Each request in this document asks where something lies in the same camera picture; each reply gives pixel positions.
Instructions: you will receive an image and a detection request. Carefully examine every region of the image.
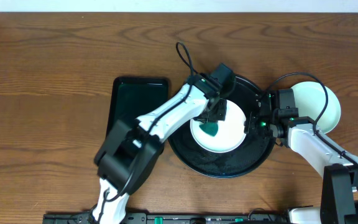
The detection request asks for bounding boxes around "mint green plate front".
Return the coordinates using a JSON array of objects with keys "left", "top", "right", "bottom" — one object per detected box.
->
[{"left": 292, "top": 82, "right": 326, "bottom": 127}]

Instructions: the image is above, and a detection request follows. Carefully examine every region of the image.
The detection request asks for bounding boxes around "mint green plate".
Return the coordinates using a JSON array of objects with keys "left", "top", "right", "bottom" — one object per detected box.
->
[
  {"left": 292, "top": 82, "right": 326, "bottom": 127},
  {"left": 319, "top": 87, "right": 341, "bottom": 133}
]

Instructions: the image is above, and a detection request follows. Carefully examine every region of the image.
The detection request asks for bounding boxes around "black rectangular tray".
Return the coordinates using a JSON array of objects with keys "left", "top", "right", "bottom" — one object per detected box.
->
[{"left": 106, "top": 77, "right": 170, "bottom": 133}]

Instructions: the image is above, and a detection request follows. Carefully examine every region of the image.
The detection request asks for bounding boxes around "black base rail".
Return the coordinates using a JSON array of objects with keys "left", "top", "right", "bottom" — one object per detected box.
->
[{"left": 42, "top": 212, "right": 290, "bottom": 224}]

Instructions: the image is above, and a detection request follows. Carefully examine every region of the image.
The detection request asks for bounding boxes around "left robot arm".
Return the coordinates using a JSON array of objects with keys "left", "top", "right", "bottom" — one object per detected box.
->
[{"left": 91, "top": 74, "right": 232, "bottom": 223}]

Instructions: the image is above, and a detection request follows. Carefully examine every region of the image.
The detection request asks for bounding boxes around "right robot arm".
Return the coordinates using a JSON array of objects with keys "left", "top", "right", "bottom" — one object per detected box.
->
[{"left": 244, "top": 116, "right": 358, "bottom": 224}]

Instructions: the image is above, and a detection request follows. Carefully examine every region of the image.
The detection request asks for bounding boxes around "green sponge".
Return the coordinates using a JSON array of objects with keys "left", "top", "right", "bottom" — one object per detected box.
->
[{"left": 199, "top": 122, "right": 219, "bottom": 137}]

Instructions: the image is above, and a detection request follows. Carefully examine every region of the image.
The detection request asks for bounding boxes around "black round tray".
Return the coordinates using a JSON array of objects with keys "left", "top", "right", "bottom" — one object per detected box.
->
[{"left": 168, "top": 76, "right": 275, "bottom": 178}]

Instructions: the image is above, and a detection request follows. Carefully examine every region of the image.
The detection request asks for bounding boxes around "white pink plate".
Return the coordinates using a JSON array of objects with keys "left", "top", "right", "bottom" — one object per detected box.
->
[{"left": 190, "top": 100, "right": 247, "bottom": 153}]

